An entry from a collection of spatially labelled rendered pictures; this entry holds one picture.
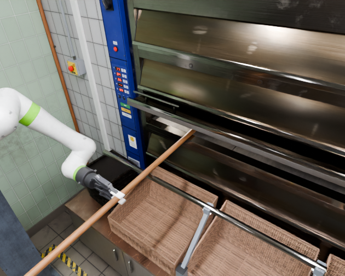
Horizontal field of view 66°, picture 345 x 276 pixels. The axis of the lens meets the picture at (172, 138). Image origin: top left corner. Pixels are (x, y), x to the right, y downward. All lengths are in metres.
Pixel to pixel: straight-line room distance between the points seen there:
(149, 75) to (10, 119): 0.77
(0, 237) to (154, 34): 1.41
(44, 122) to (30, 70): 0.93
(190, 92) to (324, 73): 0.64
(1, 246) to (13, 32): 1.36
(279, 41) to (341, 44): 0.21
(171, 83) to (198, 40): 0.31
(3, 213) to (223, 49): 1.44
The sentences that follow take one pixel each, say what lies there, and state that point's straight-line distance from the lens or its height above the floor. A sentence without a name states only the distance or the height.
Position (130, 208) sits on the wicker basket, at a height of 0.62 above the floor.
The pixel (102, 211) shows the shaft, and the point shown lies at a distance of 1.25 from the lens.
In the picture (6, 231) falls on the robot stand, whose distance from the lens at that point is 1.86.
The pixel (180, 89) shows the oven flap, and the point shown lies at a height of 1.51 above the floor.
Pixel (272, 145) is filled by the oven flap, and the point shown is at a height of 1.40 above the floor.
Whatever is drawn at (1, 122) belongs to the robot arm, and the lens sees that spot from 1.20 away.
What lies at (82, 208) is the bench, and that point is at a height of 0.58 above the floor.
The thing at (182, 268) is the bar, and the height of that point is 0.95.
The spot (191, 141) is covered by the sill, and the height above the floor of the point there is 1.18.
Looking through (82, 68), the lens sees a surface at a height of 1.45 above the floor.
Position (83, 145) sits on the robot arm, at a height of 1.31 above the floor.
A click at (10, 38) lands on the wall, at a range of 2.17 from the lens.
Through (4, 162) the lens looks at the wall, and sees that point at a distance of 2.40.
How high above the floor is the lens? 2.15
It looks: 37 degrees down
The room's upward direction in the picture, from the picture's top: 2 degrees counter-clockwise
